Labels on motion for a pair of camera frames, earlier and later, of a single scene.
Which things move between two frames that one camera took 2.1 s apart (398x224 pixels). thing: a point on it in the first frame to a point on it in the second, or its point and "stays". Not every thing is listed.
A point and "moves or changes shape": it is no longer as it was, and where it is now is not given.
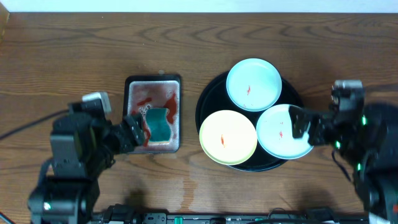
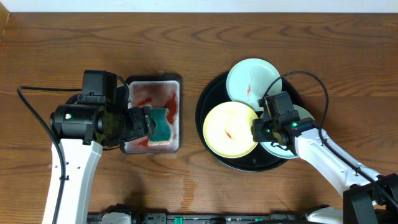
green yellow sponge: x=159 y=128 stays
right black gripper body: x=325 y=127 to x=265 y=132
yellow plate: x=228 y=137 moves or changes shape
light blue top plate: x=254 y=84 stays
